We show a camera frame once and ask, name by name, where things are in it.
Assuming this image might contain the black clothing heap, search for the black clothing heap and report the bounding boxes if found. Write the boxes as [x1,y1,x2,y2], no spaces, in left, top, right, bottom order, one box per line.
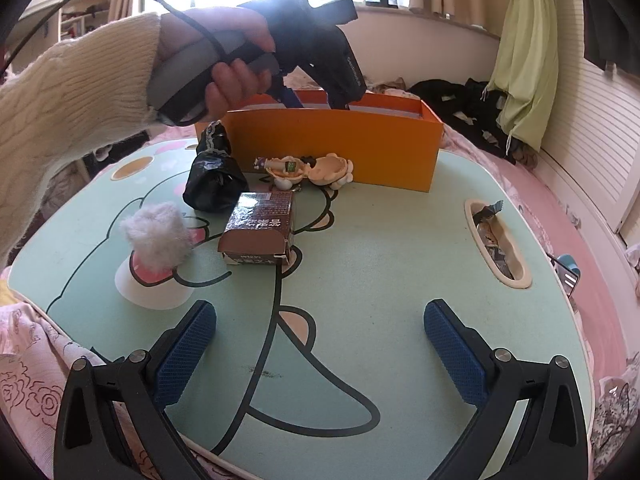
[407,77,518,163]

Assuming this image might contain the white slatted cabinet door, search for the white slatted cabinet door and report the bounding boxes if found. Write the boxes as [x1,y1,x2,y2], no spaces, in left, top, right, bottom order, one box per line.
[540,45,640,251]

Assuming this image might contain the crumpled black plastic bag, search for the crumpled black plastic bag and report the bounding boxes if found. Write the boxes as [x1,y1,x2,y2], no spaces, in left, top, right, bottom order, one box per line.
[196,121,232,157]

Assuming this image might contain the black plastic bag roll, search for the black plastic bag roll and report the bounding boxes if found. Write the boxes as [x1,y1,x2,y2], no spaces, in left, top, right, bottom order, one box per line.
[182,151,249,213]

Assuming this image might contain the white fluffy ball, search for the white fluffy ball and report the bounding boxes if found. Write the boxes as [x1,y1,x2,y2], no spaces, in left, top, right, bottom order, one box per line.
[120,201,193,271]

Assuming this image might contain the crumpled wrappers pile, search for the crumpled wrappers pile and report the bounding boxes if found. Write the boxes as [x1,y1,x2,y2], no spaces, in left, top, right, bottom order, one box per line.
[477,217,521,281]

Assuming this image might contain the person's left hand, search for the person's left hand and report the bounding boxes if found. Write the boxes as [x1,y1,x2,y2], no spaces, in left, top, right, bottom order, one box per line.
[159,6,277,120]

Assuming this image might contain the small doll figurine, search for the small doll figurine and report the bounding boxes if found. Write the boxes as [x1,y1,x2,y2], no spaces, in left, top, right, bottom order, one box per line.
[253,156,307,191]

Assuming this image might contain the cartoon print desktop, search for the cartoon print desktop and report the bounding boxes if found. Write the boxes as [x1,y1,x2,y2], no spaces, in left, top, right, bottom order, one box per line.
[9,137,603,468]

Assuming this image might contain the smartphone with blue case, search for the smartphone with blue case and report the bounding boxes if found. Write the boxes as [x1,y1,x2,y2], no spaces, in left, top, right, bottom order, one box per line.
[547,254,581,306]

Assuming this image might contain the orange cardboard box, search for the orange cardboard box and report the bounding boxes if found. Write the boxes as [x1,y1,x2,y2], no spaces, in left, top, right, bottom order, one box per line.
[220,89,445,193]

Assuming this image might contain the brown drink carton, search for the brown drink carton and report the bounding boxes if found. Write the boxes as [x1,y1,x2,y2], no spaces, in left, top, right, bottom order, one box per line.
[218,191,295,267]

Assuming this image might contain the light green hanging cloth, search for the light green hanging cloth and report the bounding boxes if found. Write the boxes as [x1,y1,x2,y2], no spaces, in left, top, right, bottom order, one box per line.
[487,0,560,153]

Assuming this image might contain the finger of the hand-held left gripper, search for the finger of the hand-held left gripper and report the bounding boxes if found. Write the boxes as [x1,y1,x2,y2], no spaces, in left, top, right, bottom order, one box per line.
[272,72,304,110]

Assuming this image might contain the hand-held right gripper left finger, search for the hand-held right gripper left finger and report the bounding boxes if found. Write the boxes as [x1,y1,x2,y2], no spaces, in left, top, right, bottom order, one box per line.
[53,300,218,480]

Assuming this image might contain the dark hanging garment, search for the dark hanging garment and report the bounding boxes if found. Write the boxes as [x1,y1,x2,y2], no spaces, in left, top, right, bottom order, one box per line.
[580,0,640,78]

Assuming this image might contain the dark foil wrapper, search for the dark foil wrapper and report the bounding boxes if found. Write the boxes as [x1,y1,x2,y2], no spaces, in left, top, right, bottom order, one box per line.
[472,200,506,223]

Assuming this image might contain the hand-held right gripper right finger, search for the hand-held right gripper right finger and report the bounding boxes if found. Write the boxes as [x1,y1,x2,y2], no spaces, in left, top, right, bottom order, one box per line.
[423,299,588,480]

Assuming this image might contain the white wall shelf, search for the white wall shelf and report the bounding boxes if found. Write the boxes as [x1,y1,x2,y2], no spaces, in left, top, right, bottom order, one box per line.
[20,0,116,61]

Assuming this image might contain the floral printed bag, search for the floral printed bag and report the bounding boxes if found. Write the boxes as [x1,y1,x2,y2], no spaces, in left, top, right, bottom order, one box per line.
[592,375,637,461]

